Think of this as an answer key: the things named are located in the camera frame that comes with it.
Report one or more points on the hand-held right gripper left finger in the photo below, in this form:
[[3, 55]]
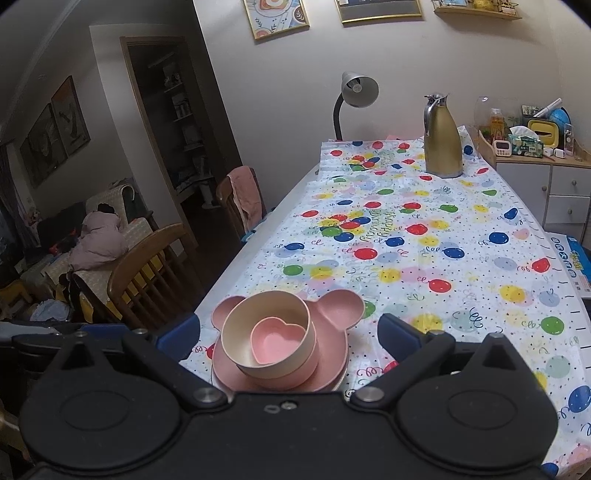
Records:
[[178, 334]]

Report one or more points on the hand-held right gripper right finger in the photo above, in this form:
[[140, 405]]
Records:
[[397, 337]]

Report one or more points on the cream bowl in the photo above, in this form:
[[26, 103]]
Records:
[[240, 332]]

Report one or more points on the pink bear-shaped plate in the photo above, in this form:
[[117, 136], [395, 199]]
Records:
[[332, 314]]

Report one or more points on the pink heart-shaped dish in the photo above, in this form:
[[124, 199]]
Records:
[[277, 344]]

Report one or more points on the pink bowl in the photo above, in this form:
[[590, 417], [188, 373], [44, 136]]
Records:
[[300, 374]]

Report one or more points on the balloon print tablecloth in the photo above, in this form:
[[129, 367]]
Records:
[[415, 258]]

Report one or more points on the sofa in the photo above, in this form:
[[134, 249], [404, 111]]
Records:
[[136, 230]]

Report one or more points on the wooden chair with towel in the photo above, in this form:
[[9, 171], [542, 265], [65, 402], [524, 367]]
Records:
[[226, 203]]

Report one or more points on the pink towel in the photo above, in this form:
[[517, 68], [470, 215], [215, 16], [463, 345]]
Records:
[[247, 191]]

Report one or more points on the white drawer cabinet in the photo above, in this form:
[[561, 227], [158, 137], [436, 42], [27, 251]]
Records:
[[521, 194]]

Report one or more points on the blue and white box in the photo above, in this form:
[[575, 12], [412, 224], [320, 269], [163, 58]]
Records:
[[572, 258]]

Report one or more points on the gold thermos jug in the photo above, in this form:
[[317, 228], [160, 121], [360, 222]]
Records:
[[443, 143]]

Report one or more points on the wooden tray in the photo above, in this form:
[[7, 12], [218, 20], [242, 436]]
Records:
[[485, 145]]

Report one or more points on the white kitchen timer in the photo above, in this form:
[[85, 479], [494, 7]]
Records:
[[501, 147]]

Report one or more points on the dark bookshelf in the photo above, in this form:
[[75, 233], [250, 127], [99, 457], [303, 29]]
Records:
[[184, 115]]

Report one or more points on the green tissue pack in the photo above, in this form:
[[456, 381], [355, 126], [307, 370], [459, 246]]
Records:
[[526, 145]]

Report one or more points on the orange drink bottle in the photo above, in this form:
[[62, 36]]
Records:
[[497, 122]]

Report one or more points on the clear wine glass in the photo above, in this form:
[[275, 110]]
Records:
[[482, 108]]

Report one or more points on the grey desk lamp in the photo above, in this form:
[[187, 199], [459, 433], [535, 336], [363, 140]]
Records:
[[360, 90]]

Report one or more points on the yellow tissue box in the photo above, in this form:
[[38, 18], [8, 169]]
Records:
[[545, 131]]

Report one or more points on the clear acrylic stand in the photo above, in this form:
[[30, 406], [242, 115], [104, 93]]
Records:
[[568, 138]]

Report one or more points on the white marker pen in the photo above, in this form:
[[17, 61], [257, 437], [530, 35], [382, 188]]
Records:
[[548, 107]]

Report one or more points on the blue globe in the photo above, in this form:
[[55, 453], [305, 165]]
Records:
[[564, 117]]

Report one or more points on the gold framed dark picture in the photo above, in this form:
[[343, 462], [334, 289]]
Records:
[[378, 9]]

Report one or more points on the gold framed colourful picture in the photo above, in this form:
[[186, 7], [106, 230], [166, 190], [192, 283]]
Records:
[[277, 18]]

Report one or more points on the dark wall painting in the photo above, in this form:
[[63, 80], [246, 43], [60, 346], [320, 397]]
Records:
[[71, 115], [44, 147]]

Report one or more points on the wooden wall shelf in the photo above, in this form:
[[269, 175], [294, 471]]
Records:
[[475, 9]]

